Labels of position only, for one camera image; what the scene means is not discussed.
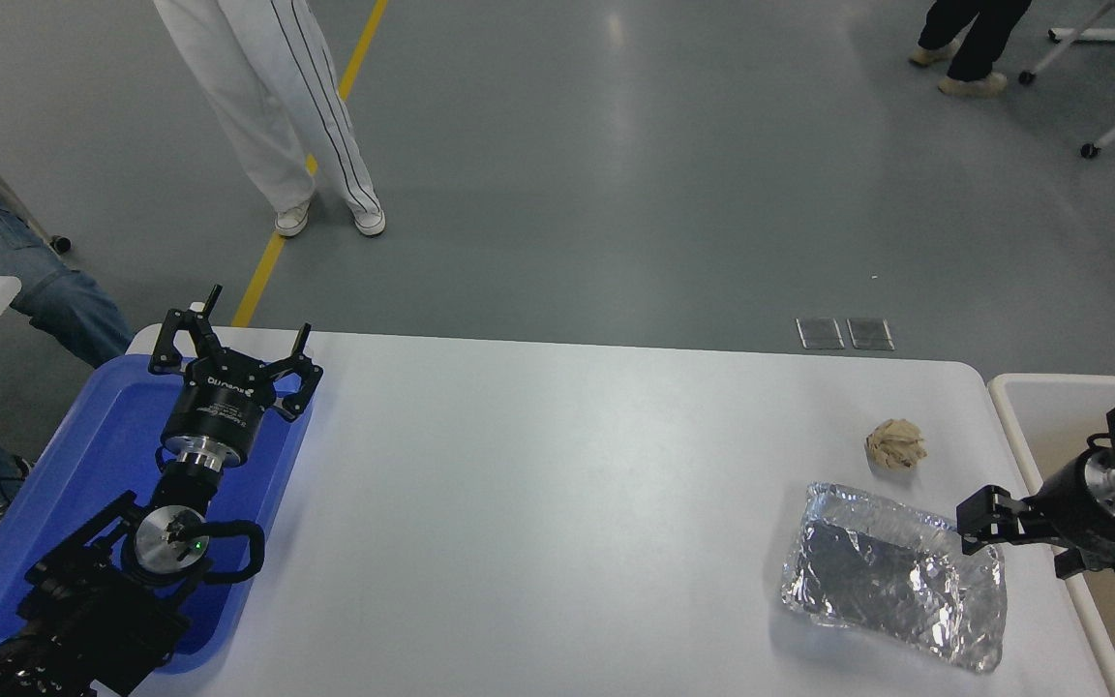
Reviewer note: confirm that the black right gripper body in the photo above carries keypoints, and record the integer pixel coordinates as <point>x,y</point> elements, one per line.
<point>1066,513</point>

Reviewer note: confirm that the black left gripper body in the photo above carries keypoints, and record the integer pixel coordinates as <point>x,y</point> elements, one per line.
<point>214,411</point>

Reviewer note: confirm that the silver foil tray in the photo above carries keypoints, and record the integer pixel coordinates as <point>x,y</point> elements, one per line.
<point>882,581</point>

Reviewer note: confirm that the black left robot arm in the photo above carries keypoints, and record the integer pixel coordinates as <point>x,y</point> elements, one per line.
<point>83,600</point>

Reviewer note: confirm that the clear floor plate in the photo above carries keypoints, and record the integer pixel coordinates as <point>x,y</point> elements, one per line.
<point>820,332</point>
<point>869,332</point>

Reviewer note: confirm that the large pale bin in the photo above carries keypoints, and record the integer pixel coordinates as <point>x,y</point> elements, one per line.
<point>1051,416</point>

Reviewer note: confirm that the crumpled tan paper ball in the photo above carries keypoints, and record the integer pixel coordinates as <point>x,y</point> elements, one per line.
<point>895,445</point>

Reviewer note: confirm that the blue plastic tray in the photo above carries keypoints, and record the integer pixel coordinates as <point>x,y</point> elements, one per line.
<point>83,455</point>

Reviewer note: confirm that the standing person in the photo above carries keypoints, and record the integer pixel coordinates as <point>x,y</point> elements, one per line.
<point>262,97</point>

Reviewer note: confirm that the walking person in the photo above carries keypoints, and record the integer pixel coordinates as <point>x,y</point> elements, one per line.
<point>974,44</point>

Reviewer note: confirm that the grey chair frame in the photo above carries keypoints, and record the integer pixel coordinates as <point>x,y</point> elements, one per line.
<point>11,208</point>

